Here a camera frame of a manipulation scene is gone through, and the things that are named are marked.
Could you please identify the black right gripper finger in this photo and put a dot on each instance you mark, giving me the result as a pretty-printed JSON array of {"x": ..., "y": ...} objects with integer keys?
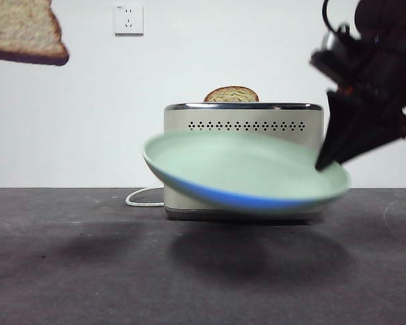
[
  {"x": 372, "y": 132},
  {"x": 336, "y": 118}
]

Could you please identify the pale green round plate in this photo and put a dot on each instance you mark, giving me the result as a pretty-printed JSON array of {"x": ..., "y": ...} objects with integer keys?
[{"x": 240, "y": 172}]

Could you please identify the brown-crusted bread slice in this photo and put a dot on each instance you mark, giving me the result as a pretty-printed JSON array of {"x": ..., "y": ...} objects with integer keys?
[
  {"x": 23, "y": 30},
  {"x": 231, "y": 94}
]

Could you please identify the cream steel toaster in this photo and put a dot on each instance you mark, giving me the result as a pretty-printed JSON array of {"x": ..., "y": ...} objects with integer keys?
[{"x": 176, "y": 118}]

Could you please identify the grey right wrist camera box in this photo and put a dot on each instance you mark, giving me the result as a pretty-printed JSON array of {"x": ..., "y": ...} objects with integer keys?
[{"x": 330, "y": 40}]

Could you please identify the white wall socket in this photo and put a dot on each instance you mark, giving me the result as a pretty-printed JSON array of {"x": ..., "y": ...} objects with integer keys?
[{"x": 129, "y": 18}]

